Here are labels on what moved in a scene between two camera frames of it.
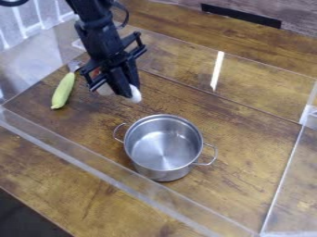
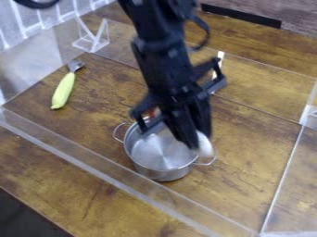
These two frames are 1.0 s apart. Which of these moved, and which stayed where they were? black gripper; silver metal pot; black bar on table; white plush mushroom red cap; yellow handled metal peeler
Moved: white plush mushroom red cap; black gripper
Stayed: yellow handled metal peeler; silver metal pot; black bar on table
